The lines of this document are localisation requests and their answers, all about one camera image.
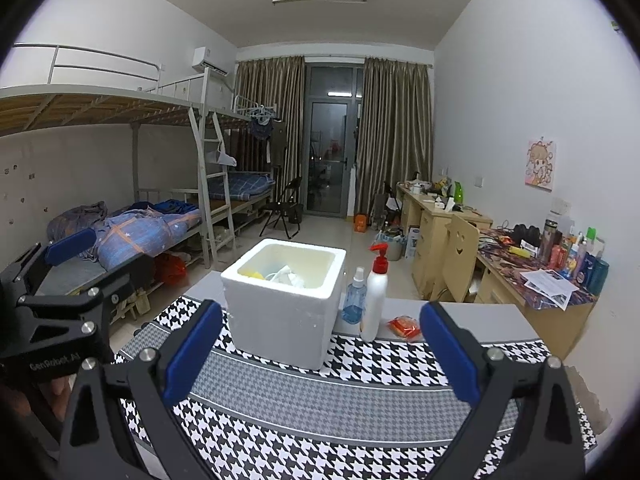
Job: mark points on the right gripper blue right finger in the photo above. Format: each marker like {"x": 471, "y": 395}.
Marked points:
{"x": 459, "y": 354}

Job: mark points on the printed paper sheets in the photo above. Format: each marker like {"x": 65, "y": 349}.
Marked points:
{"x": 551, "y": 285}

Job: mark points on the white air conditioner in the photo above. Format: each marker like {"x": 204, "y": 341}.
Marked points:
{"x": 205, "y": 57}

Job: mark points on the blue spray bottle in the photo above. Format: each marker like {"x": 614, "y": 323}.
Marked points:
{"x": 355, "y": 297}

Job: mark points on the yellow foam fruit net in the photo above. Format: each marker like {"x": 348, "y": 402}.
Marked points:
{"x": 253, "y": 274}

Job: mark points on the orange bag on floor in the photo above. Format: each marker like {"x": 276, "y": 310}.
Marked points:
{"x": 361, "y": 223}

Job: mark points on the left hand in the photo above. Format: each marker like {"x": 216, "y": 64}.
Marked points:
{"x": 55, "y": 393}

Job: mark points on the brown curtain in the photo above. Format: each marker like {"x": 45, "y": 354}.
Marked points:
{"x": 271, "y": 91}
{"x": 395, "y": 135}

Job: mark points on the black folding chair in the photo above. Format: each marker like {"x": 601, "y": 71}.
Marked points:
{"x": 286, "y": 209}

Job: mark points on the dark thermos flask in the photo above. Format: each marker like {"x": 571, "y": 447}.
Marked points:
{"x": 547, "y": 240}

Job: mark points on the left brown curtain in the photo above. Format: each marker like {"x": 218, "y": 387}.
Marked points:
{"x": 271, "y": 91}

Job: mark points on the right brown curtain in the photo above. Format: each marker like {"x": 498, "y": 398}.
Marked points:
{"x": 395, "y": 135}

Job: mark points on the white foam sheet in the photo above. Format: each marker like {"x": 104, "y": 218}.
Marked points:
{"x": 286, "y": 276}

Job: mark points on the blue plaid quilt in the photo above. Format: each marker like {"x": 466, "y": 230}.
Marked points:
{"x": 142, "y": 228}

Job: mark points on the red snack packet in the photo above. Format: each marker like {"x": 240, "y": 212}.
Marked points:
{"x": 405, "y": 327}

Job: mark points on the glass balcony door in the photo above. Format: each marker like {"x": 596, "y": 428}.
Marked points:
{"x": 333, "y": 96}

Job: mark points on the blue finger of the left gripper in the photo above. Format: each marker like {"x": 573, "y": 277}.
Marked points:
{"x": 70, "y": 247}

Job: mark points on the wooden desk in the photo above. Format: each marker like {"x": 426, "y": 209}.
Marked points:
{"x": 502, "y": 280}

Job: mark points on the white styrofoam box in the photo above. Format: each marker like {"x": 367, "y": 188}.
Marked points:
{"x": 283, "y": 323}

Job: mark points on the white bottle red pump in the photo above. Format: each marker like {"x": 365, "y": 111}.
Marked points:
{"x": 376, "y": 294}

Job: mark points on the white metal bunk bed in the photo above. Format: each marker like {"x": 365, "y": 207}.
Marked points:
{"x": 108, "y": 128}

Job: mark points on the anime girl wall picture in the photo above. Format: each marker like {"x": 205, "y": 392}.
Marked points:
{"x": 540, "y": 164}

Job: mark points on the wooden smiley chair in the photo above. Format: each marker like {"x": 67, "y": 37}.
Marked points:
{"x": 458, "y": 266}

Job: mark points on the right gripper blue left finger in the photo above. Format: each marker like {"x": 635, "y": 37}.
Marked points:
{"x": 185, "y": 351}

